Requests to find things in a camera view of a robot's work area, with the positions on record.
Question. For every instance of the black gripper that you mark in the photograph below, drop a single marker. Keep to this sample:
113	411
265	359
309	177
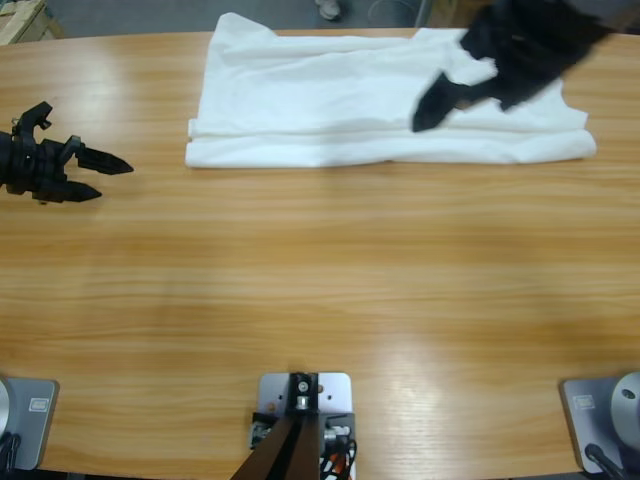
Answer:
540	45
30	167

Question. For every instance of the white T-shirt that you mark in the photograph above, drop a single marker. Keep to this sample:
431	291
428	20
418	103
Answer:
325	100

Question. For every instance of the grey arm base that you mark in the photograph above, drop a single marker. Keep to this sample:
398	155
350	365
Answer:
585	415
30	425

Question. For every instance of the light brown cardboard box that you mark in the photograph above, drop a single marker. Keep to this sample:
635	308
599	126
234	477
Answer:
440	12

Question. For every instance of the dark brown cardboard box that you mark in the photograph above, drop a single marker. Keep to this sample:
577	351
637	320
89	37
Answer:
467	10

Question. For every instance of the white sneaker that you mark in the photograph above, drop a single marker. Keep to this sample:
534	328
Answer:
327	9

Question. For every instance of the light wooden pallet stack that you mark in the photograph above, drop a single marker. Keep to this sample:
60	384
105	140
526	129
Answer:
25	20

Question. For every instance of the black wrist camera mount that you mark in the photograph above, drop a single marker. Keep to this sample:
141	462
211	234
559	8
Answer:
32	117

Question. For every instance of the white mount block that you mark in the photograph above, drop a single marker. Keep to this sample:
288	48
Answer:
335	395

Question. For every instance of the dark post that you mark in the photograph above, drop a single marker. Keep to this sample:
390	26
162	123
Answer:
292	450

